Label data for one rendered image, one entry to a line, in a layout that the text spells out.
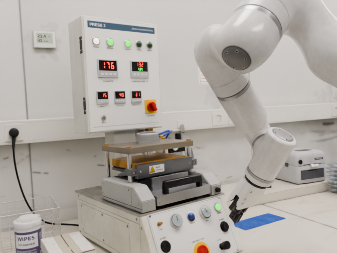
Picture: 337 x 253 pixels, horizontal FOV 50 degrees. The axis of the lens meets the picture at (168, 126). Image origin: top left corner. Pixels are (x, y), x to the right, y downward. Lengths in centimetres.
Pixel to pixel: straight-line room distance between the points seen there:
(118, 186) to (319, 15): 76
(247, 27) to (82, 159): 123
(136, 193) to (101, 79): 47
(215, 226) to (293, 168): 90
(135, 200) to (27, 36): 92
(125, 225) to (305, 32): 76
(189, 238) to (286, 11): 72
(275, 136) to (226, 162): 107
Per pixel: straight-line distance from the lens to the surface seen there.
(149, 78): 145
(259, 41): 63
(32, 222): 126
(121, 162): 125
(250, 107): 88
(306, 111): 236
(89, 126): 132
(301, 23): 72
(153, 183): 116
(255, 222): 155
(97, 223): 133
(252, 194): 109
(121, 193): 115
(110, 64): 136
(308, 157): 204
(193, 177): 117
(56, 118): 163
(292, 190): 193
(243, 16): 65
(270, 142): 100
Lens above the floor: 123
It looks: 3 degrees down
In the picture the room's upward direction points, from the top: 3 degrees counter-clockwise
